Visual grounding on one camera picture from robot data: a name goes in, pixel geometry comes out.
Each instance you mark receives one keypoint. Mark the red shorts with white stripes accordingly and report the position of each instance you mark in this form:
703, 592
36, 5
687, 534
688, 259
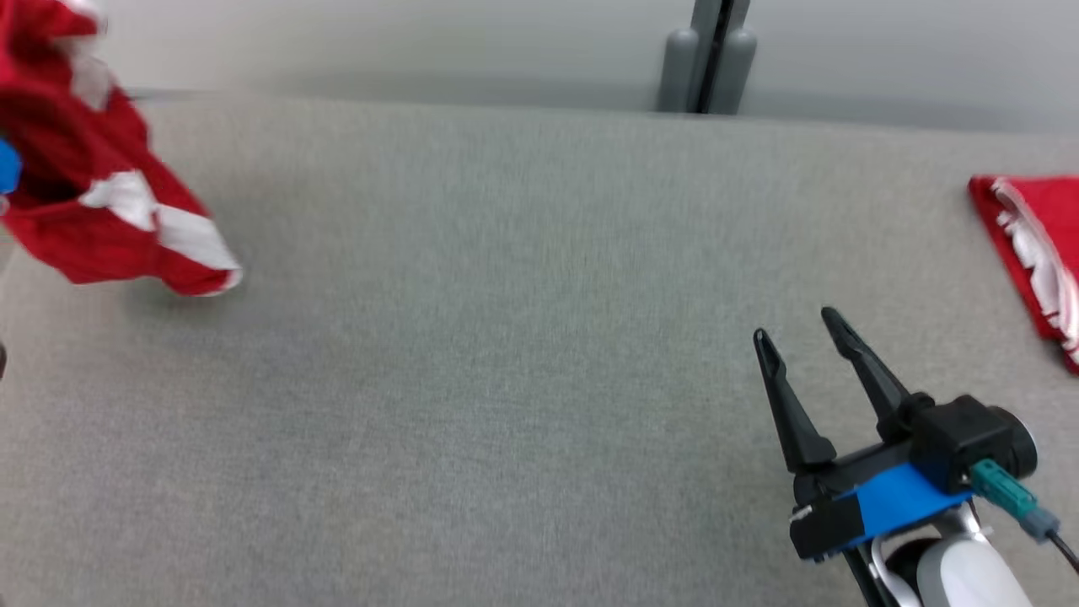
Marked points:
76, 169

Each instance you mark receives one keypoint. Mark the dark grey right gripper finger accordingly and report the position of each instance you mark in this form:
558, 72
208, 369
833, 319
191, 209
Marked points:
877, 384
792, 413

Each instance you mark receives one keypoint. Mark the red basketball jersey number 23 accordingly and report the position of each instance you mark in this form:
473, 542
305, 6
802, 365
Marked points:
1033, 244

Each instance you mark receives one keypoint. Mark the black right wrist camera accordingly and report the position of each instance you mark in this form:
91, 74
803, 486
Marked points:
961, 438

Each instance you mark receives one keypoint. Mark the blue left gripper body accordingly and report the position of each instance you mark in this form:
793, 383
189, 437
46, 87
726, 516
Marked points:
8, 167

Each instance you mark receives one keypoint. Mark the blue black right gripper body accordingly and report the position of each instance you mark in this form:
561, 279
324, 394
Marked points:
877, 502

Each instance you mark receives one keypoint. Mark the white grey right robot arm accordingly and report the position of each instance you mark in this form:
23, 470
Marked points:
961, 577

